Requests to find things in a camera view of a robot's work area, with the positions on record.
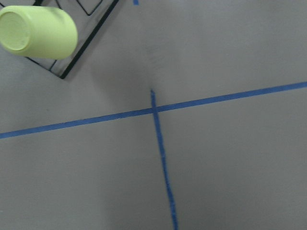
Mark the black wire cup rack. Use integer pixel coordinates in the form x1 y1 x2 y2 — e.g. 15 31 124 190
27 0 118 79

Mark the yellow plastic cup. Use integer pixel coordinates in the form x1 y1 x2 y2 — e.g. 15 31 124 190
0 6 78 59

